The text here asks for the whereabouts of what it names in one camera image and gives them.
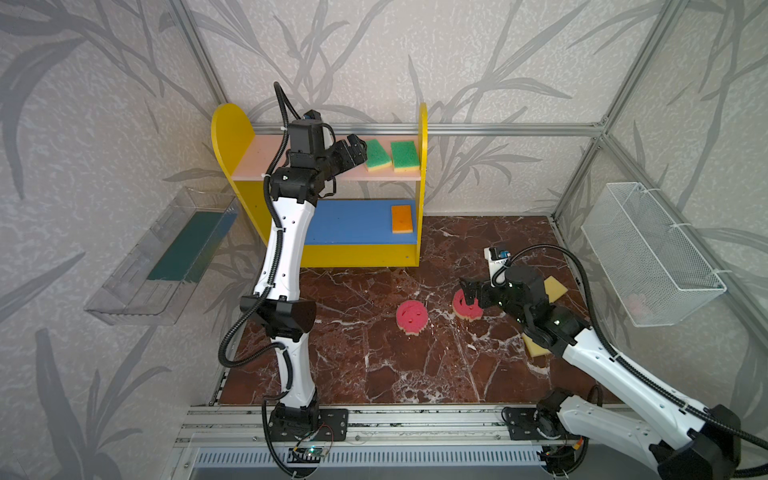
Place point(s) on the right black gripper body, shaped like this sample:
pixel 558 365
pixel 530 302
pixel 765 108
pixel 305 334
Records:
pixel 482 294

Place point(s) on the yellow sponge green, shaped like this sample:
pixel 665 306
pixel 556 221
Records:
pixel 405 157

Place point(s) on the pink round sponge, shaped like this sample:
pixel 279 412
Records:
pixel 412 317
pixel 465 310

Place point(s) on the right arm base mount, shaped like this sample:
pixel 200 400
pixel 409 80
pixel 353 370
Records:
pixel 523 423

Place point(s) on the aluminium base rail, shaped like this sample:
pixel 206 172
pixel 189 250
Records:
pixel 398 435

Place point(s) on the clear plastic wall bin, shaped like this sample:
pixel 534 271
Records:
pixel 154 282

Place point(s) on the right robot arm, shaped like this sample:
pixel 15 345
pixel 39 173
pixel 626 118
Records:
pixel 673 434

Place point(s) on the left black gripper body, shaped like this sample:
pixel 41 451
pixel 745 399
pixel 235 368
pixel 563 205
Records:
pixel 346 152

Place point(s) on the pink round sponge right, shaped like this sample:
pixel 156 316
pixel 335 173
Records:
pixel 465 310

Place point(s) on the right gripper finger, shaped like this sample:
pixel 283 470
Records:
pixel 475 286
pixel 478 304

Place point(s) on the pink object in basket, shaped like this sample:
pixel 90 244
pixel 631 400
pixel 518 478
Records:
pixel 638 308

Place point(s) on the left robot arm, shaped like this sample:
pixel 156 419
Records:
pixel 291 195

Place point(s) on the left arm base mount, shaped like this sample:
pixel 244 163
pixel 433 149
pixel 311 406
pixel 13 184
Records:
pixel 324 425

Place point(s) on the white wire mesh basket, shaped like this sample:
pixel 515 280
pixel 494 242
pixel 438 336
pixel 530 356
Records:
pixel 643 250

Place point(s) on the green top sponge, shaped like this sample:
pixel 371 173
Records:
pixel 377 156

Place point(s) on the pink round sponge left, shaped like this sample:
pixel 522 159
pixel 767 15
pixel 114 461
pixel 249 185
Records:
pixel 412 317

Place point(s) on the yellow shelf pink blue boards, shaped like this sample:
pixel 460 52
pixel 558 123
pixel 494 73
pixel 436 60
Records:
pixel 343 233

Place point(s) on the yellow sponge near right base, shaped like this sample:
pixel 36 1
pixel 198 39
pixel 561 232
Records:
pixel 533 349

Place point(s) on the orange sponge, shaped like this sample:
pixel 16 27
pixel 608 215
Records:
pixel 402 219

